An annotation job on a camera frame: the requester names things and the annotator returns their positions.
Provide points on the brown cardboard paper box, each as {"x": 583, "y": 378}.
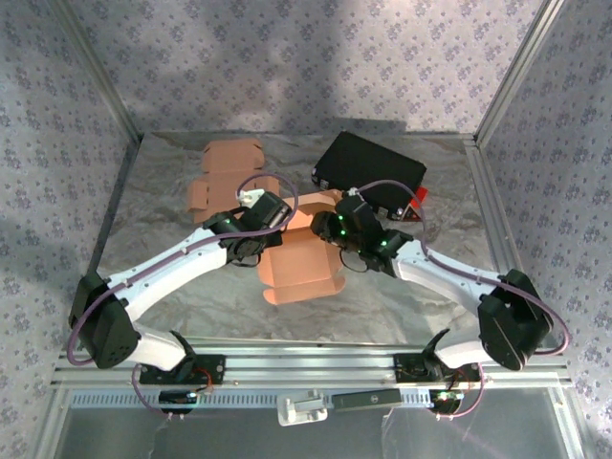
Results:
{"x": 301, "y": 268}
{"x": 225, "y": 162}

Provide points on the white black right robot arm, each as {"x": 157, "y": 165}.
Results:
{"x": 444, "y": 282}

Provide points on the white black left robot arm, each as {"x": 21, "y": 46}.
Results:
{"x": 158, "y": 282}

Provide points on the black red warning triangle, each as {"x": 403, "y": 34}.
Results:
{"x": 412, "y": 217}

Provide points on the black carrying case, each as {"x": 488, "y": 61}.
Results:
{"x": 368, "y": 162}

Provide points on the small red block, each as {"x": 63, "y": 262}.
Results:
{"x": 421, "y": 196}

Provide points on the black flat bar device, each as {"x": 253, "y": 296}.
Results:
{"x": 368, "y": 400}

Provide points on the small black circuit board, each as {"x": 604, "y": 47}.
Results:
{"x": 444, "y": 399}
{"x": 177, "y": 398}

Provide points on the grey metal shelf panel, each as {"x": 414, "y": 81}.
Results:
{"x": 239, "y": 440}

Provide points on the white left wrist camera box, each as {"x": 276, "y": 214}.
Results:
{"x": 251, "y": 196}

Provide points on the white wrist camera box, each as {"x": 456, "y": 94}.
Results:
{"x": 353, "y": 192}
{"x": 251, "y": 196}

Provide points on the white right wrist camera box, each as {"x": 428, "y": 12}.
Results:
{"x": 353, "y": 192}

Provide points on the aluminium table side rail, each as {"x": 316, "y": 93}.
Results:
{"x": 495, "y": 215}
{"x": 115, "y": 215}

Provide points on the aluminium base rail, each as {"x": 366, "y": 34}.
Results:
{"x": 311, "y": 368}

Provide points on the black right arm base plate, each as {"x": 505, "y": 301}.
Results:
{"x": 406, "y": 370}

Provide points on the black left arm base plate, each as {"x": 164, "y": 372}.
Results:
{"x": 215, "y": 368}

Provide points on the white plastic bracket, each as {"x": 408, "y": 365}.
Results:
{"x": 301, "y": 411}

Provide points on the aluminium corner post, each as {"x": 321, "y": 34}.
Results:
{"x": 98, "y": 72}
{"x": 516, "y": 72}

